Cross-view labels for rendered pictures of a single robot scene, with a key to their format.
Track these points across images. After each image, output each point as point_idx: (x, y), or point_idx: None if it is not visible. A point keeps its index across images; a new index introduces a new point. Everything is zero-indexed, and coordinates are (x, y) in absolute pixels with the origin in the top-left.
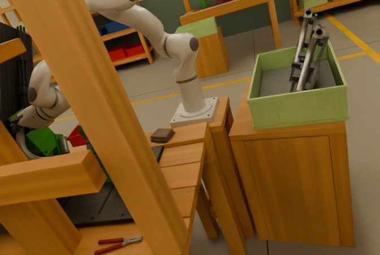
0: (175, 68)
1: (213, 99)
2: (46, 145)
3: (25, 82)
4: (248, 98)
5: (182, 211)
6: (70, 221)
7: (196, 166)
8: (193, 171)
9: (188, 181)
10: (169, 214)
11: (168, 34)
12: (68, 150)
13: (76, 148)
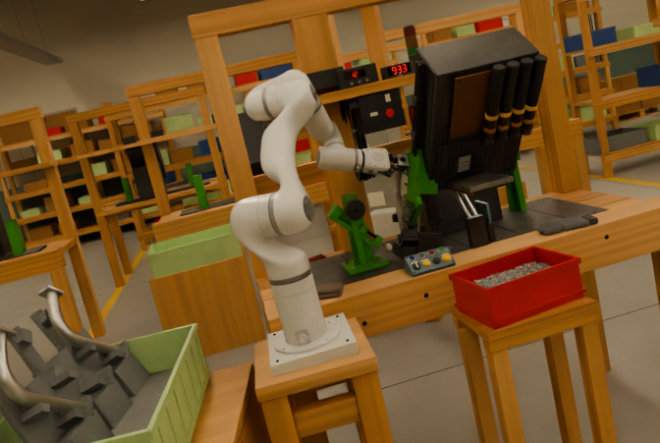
0: (296, 248)
1: (278, 359)
2: (410, 195)
3: (424, 127)
4: (192, 325)
5: (264, 281)
6: (341, 235)
7: (265, 298)
8: (267, 295)
9: (269, 290)
10: None
11: (278, 191)
12: (402, 217)
13: (485, 254)
